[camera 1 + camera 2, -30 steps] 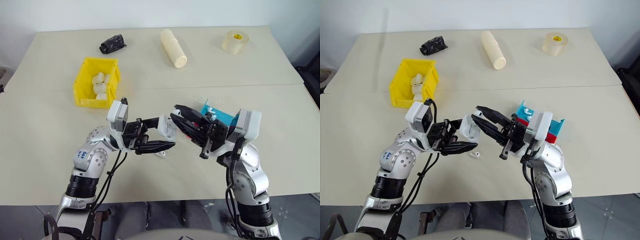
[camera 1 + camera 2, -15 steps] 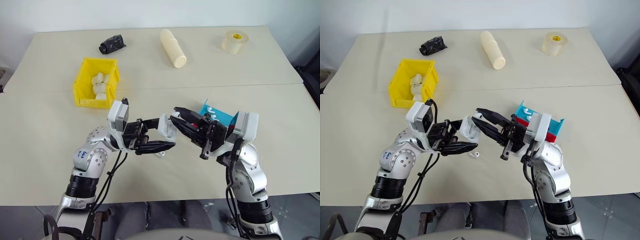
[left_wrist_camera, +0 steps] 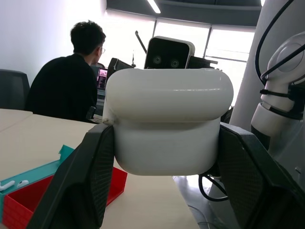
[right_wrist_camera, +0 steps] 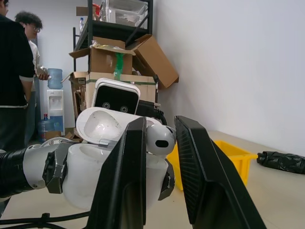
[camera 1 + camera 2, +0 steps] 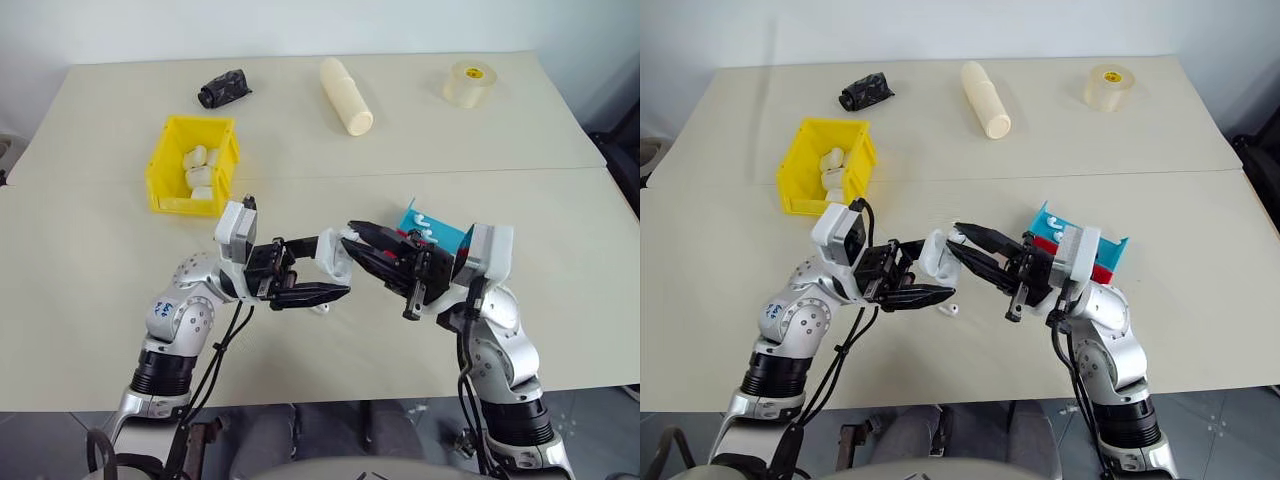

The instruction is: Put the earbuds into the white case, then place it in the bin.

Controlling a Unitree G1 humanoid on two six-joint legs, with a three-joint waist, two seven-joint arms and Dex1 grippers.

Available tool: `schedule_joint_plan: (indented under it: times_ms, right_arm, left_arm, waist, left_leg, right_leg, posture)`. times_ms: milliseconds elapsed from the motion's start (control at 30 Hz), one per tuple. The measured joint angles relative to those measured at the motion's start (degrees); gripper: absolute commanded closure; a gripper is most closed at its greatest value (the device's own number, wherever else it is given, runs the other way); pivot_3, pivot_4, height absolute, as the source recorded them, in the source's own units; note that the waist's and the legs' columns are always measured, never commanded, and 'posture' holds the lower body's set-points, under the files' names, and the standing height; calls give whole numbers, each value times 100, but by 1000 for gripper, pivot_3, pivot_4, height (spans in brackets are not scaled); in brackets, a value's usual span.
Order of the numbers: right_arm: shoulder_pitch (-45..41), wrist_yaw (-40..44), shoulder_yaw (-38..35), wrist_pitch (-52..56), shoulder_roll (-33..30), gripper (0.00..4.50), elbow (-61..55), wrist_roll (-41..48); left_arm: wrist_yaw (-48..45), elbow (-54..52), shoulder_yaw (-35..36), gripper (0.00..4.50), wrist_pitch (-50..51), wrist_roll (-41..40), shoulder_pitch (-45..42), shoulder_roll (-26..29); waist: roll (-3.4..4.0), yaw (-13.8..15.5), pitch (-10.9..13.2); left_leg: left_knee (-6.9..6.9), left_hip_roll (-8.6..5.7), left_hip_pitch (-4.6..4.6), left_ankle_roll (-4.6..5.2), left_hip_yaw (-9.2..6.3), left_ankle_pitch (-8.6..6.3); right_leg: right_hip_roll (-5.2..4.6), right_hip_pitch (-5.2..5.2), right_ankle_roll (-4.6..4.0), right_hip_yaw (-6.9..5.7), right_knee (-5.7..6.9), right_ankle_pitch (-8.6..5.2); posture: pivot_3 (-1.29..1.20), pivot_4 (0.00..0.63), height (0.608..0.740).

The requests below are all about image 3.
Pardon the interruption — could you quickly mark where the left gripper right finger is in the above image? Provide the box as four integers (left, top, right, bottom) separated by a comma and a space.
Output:
218, 122, 305, 229

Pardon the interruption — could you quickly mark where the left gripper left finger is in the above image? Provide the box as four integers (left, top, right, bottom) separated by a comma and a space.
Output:
26, 123, 115, 229

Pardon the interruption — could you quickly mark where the white charging case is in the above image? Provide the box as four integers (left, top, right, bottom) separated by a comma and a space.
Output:
102, 68, 234, 177

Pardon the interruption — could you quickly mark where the blue plastic tray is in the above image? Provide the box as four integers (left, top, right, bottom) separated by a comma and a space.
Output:
0, 144, 76, 222

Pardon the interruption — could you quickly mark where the red plastic tray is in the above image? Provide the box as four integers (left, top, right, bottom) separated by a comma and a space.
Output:
2, 166, 128, 227

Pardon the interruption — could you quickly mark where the person in black sweater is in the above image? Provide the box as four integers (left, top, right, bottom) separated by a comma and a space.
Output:
25, 20, 107, 124

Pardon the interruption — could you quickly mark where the dark grey office chair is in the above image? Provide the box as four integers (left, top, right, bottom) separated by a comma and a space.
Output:
0, 69, 31, 111

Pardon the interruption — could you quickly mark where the ceiling strip light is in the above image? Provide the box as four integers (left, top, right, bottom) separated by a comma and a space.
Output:
146, 0, 162, 14

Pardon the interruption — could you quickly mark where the thin black cable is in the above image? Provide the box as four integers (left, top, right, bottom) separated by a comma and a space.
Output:
199, 173, 230, 201

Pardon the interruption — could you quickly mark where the white robot arm with cables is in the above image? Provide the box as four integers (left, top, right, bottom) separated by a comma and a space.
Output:
230, 0, 305, 167

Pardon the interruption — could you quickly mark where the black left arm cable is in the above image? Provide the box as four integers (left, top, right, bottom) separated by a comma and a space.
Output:
254, 0, 305, 86

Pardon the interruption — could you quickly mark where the robot head camera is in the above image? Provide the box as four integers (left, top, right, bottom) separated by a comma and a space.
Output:
143, 35, 196, 70

